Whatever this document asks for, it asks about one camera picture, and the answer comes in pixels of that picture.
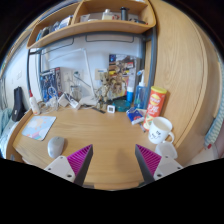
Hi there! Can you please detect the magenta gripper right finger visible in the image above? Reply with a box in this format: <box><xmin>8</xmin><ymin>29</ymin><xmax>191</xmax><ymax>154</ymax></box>
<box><xmin>135</xmin><ymin>144</ymin><xmax>182</xmax><ymax>184</ymax></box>

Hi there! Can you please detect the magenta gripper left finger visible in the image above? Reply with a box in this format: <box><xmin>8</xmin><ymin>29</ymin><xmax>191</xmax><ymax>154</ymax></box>
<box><xmin>45</xmin><ymin>144</ymin><xmax>93</xmax><ymax>186</ymax></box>

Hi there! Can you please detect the grey computer mouse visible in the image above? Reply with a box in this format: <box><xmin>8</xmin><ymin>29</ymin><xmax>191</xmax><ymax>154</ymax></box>
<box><xmin>47</xmin><ymin>136</ymin><xmax>65</xmax><ymax>158</ymax></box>

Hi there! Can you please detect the pastel printed mouse pad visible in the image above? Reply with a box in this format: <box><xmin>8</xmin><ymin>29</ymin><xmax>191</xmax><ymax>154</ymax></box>
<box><xmin>22</xmin><ymin>116</ymin><xmax>56</xmax><ymax>141</ymax></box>

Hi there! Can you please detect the white ceramic mug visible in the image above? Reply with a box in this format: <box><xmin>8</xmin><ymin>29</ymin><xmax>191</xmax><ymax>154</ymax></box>
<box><xmin>148</xmin><ymin>117</ymin><xmax>174</xmax><ymax>144</ymax></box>

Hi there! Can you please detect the blue white tissue pack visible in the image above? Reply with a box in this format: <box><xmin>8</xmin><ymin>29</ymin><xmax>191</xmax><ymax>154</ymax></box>
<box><xmin>126</xmin><ymin>108</ymin><xmax>146</xmax><ymax>125</ymax></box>

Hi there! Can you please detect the white power strip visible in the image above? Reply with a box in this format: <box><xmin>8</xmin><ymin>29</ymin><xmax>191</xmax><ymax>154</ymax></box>
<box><xmin>58</xmin><ymin>92</ymin><xmax>80</xmax><ymax>110</ymax></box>

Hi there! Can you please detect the white desk lamp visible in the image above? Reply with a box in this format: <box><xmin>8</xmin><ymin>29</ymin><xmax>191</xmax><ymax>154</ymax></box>
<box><xmin>48</xmin><ymin>48</ymin><xmax>97</xmax><ymax>106</ymax></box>

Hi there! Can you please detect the teal round tin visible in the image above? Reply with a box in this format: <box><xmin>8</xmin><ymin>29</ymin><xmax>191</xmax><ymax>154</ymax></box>
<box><xmin>113</xmin><ymin>100</ymin><xmax>131</xmax><ymax>112</ymax></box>

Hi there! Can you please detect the small white cube clock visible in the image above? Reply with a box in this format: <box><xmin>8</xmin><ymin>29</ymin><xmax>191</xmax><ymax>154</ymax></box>
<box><xmin>107</xmin><ymin>105</ymin><xmax>115</xmax><ymax>113</ymax></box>

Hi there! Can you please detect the red yellow chips can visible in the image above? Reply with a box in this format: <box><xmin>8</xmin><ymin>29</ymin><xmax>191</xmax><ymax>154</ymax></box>
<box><xmin>143</xmin><ymin>86</ymin><xmax>167</xmax><ymax>131</ymax></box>

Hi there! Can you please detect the blue spray bottle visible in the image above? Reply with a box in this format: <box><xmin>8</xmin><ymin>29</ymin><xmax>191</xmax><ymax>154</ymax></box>
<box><xmin>134</xmin><ymin>70</ymin><xmax>146</xmax><ymax>109</ymax></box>

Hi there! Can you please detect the white bottle red cap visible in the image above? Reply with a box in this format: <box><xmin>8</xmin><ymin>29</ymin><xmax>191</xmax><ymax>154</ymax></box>
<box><xmin>29</xmin><ymin>90</ymin><xmax>40</xmax><ymax>115</ymax></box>

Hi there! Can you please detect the white tube blue cap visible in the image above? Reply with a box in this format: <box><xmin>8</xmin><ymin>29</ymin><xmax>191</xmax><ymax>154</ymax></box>
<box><xmin>126</xmin><ymin>77</ymin><xmax>134</xmax><ymax>103</ymax></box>

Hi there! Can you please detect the tan robot model figure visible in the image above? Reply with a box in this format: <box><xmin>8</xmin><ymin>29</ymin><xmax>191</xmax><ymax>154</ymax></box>
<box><xmin>97</xmin><ymin>72</ymin><xmax>122</xmax><ymax>103</ymax></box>

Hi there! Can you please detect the blue model kit box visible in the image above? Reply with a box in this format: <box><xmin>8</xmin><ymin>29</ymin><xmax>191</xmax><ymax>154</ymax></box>
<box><xmin>40</xmin><ymin>67</ymin><xmax>62</xmax><ymax>102</ymax></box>

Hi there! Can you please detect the colourful model kit box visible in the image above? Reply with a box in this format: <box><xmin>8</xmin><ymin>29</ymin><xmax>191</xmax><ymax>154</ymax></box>
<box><xmin>109</xmin><ymin>54</ymin><xmax>139</xmax><ymax>98</ymax></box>

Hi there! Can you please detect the white bottle on shelf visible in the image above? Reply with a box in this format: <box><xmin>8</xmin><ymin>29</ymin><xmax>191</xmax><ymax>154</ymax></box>
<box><xmin>102</xmin><ymin>9</ymin><xmax>120</xmax><ymax>20</ymax></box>

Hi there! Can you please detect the black cylinder on shelf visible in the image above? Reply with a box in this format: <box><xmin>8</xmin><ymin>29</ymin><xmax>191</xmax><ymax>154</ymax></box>
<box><xmin>120</xmin><ymin>7</ymin><xmax>129</xmax><ymax>21</ymax></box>

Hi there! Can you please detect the wooden wall shelf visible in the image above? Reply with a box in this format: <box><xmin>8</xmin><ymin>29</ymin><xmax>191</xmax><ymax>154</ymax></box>
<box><xmin>27</xmin><ymin>0</ymin><xmax>156</xmax><ymax>49</ymax></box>

